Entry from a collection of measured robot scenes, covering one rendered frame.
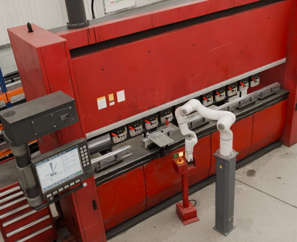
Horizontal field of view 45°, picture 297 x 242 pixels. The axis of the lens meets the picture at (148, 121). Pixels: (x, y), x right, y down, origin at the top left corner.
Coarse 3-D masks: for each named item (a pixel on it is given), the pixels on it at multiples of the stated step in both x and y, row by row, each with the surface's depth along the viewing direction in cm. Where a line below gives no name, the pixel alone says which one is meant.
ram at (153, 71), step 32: (288, 0) 441; (192, 32) 373; (224, 32) 399; (256, 32) 428; (96, 64) 324; (128, 64) 344; (160, 64) 365; (192, 64) 390; (224, 64) 418; (256, 64) 449; (96, 96) 336; (128, 96) 357; (160, 96) 380; (192, 96) 407; (96, 128) 350
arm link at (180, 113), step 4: (188, 104) 347; (180, 108) 349; (184, 108) 344; (188, 108) 344; (192, 108) 347; (176, 112) 361; (180, 112) 355; (184, 112) 345; (188, 112) 345; (176, 116) 363; (180, 116) 361; (184, 116) 363; (180, 120) 363; (184, 120) 364
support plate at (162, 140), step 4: (160, 132) 400; (148, 136) 394; (160, 136) 392; (164, 136) 391; (152, 140) 386; (156, 140) 386; (160, 140) 385; (164, 140) 384; (168, 140) 384; (172, 140) 383; (156, 144) 380; (160, 144) 378; (164, 144) 378
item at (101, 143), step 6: (228, 96) 485; (216, 102) 475; (174, 120) 443; (126, 132) 409; (144, 132) 423; (96, 138) 403; (102, 138) 401; (108, 138) 400; (126, 138) 412; (90, 144) 393; (96, 144) 392; (102, 144) 395; (108, 144) 399; (114, 144) 404; (90, 150) 389; (96, 150) 394
